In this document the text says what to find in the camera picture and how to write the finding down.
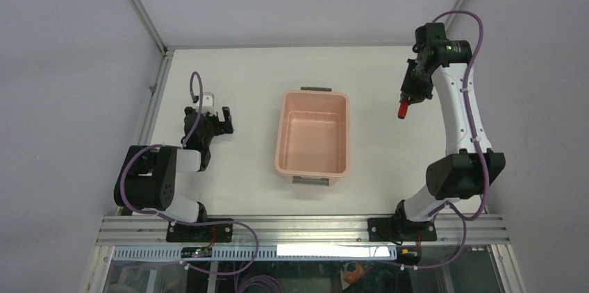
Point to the white slotted cable duct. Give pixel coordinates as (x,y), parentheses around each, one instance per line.
(280,252)

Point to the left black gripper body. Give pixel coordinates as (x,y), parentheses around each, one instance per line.
(212,130)

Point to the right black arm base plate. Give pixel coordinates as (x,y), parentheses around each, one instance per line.
(389,229)

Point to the small green circuit board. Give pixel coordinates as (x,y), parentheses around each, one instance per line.
(193,252)

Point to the red black screwdriver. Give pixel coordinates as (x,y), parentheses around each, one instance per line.
(403,108)

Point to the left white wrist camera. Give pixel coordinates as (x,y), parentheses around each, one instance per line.
(208,107)

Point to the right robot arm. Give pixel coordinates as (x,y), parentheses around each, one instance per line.
(443,67)

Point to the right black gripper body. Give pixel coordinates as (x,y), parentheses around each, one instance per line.
(416,81)

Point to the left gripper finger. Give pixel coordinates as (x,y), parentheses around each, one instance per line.
(191,112)
(225,124)

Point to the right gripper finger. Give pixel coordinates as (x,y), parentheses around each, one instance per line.
(420,98)
(404,98)

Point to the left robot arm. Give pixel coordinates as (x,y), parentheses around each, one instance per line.
(147,181)

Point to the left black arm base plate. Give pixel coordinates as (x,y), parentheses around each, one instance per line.
(216,230)

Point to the pink plastic bin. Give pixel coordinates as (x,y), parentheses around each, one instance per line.
(312,145)

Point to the aluminium front rail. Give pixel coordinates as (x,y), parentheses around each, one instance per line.
(310,229)

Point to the orange object under table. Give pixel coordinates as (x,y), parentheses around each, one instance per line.
(351,272)

